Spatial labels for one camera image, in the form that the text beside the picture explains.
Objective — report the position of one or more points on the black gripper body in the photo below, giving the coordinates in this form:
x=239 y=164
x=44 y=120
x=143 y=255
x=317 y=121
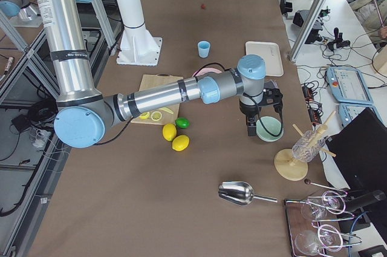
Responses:
x=248 y=111

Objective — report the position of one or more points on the cream rabbit tray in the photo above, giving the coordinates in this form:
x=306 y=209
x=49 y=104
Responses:
x=271 y=55

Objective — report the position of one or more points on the mint green bowl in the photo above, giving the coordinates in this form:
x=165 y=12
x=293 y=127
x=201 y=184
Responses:
x=269 y=129

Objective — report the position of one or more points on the pink bowl of ice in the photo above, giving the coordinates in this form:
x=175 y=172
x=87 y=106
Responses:
x=205 y=71

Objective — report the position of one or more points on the light blue plastic cup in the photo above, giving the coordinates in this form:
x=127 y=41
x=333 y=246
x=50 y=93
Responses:
x=203 y=49

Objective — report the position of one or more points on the wooden cup tree stand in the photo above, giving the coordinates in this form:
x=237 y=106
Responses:
x=291 y=168

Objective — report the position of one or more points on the steel ice scoop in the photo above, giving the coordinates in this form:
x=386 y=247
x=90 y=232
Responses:
x=241 y=193

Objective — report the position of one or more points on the green lime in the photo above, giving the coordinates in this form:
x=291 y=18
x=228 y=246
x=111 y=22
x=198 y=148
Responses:
x=182 y=122

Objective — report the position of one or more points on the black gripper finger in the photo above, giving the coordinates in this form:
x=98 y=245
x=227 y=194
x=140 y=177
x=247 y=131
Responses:
x=251 y=126

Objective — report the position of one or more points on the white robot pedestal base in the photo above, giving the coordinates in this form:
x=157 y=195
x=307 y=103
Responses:
x=138 y=46

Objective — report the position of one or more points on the whole yellow lemon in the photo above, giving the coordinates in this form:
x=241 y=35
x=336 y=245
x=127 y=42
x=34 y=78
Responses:
x=169 y=132
x=180 y=143

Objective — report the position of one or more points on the lemon half slice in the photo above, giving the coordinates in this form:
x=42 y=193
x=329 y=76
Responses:
x=156 y=116
x=145 y=115

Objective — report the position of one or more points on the clear textured glass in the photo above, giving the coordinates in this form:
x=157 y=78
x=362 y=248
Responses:
x=305 y=149

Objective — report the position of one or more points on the aluminium frame post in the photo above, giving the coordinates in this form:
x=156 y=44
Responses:
x=305 y=29

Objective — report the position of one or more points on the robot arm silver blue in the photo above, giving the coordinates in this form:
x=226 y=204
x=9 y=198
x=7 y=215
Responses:
x=84 y=114

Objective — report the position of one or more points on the blue teach pendant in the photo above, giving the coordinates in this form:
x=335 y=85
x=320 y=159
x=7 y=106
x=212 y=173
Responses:
x=349 y=111
x=348 y=85

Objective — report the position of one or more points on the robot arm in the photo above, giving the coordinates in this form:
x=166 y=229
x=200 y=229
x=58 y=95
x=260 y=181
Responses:
x=22 y=13

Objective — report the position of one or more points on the wooden cutting board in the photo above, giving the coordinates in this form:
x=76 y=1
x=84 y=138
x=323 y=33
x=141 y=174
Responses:
x=150 y=81

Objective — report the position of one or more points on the wine glass rack tray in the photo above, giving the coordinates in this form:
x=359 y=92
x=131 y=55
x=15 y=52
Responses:
x=312 y=224

